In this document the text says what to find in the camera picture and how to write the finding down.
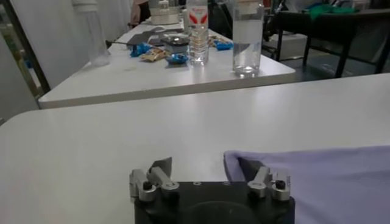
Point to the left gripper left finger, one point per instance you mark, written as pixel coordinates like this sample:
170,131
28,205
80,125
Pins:
158,179

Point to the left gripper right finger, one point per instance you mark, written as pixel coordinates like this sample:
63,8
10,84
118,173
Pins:
262,179

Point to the purple t-shirt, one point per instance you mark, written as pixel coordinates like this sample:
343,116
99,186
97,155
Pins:
335,182

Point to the white side table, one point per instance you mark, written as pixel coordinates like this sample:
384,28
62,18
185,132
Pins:
137,79

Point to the blue snack packet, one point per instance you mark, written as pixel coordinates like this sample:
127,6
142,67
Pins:
224,45
140,48
176,58

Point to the tan snack packet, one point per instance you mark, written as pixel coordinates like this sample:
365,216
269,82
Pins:
155,54

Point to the tall clear water bottle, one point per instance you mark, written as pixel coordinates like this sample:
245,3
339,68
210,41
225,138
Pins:
246,39

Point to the grey closed laptop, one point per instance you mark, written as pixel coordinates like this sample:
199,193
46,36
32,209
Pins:
143,38

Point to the red label water bottle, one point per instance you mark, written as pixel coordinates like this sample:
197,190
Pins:
198,36

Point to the white computer mouse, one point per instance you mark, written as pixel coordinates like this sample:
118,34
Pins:
157,29

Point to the clear tumbler white lid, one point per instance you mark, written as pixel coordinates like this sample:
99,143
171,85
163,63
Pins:
96,36

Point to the person in pink top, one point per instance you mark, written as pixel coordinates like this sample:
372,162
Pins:
137,12

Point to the black table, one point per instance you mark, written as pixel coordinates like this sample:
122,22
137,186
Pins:
335,24

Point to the green cloth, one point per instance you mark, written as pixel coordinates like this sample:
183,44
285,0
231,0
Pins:
329,9

